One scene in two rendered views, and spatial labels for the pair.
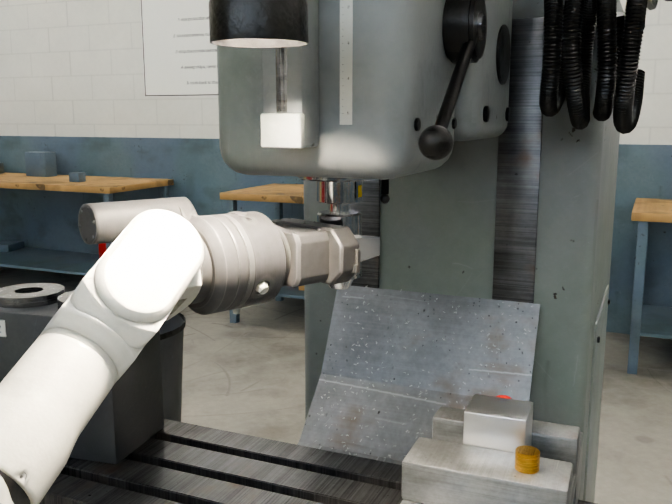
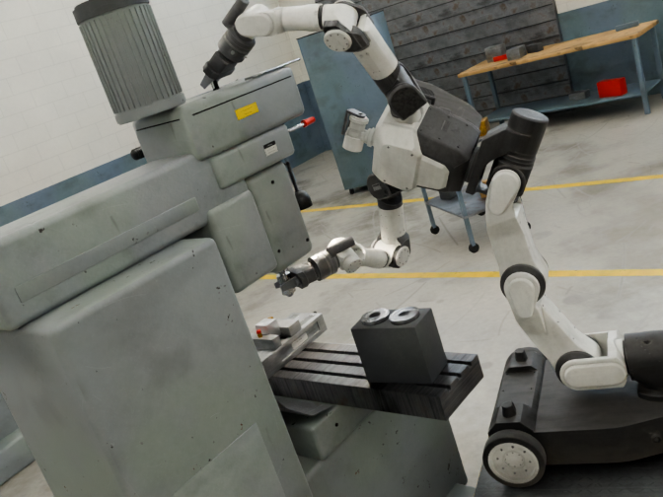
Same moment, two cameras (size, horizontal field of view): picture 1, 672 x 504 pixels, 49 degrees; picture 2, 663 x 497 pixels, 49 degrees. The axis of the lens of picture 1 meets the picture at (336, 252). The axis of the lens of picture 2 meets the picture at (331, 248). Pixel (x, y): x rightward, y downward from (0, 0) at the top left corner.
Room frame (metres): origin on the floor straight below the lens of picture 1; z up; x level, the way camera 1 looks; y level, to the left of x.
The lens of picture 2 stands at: (2.80, 0.97, 1.98)
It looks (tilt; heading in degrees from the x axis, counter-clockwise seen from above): 17 degrees down; 201
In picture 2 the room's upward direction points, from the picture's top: 18 degrees counter-clockwise
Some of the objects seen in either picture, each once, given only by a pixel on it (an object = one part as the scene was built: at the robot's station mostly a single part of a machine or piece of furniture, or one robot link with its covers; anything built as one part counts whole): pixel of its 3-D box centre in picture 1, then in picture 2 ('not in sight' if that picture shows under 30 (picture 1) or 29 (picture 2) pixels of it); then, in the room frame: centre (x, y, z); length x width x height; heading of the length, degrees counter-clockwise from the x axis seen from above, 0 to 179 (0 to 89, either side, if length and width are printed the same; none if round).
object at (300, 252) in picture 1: (271, 257); (309, 272); (0.70, 0.06, 1.23); 0.13 x 0.12 x 0.10; 44
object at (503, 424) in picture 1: (498, 434); (267, 329); (0.69, -0.16, 1.05); 0.06 x 0.05 x 0.06; 68
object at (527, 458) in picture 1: (527, 459); not in sight; (0.63, -0.17, 1.06); 0.02 x 0.02 x 0.02
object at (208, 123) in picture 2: not in sight; (221, 115); (0.78, -0.01, 1.81); 0.47 x 0.26 x 0.16; 157
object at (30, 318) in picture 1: (65, 365); (399, 343); (0.94, 0.36, 1.04); 0.22 x 0.12 x 0.20; 74
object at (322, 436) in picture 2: not in sight; (326, 395); (0.76, 0.00, 0.80); 0.50 x 0.35 x 0.12; 157
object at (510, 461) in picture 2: not in sight; (514, 459); (0.80, 0.58, 0.50); 0.20 x 0.05 x 0.20; 85
